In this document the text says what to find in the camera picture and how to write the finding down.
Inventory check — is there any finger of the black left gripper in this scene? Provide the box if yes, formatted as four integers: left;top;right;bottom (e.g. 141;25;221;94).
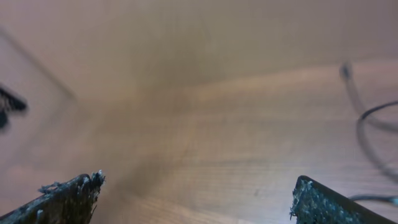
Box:
1;85;28;132

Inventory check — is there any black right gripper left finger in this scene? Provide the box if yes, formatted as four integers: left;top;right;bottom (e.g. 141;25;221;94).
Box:
1;170;105;224

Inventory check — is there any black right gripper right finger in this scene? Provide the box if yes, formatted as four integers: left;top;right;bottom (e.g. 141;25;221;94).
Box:
289;175;397;224

